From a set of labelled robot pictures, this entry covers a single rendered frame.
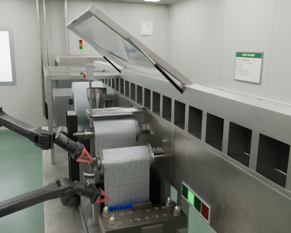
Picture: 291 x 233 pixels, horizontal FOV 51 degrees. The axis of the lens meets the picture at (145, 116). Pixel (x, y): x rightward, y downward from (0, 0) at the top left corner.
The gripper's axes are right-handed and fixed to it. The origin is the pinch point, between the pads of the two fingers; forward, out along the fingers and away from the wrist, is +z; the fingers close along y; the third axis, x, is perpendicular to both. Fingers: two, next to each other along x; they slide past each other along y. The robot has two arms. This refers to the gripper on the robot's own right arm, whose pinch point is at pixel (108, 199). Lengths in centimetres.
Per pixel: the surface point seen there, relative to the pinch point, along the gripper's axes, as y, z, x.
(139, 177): 0.3, 9.1, 16.3
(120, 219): 13.0, 4.5, -2.4
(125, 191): 0.2, 6.3, 7.0
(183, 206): -13, 52, 7
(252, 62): -235, 200, 178
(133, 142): -23.6, 7.1, 28.2
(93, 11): 14, -50, 72
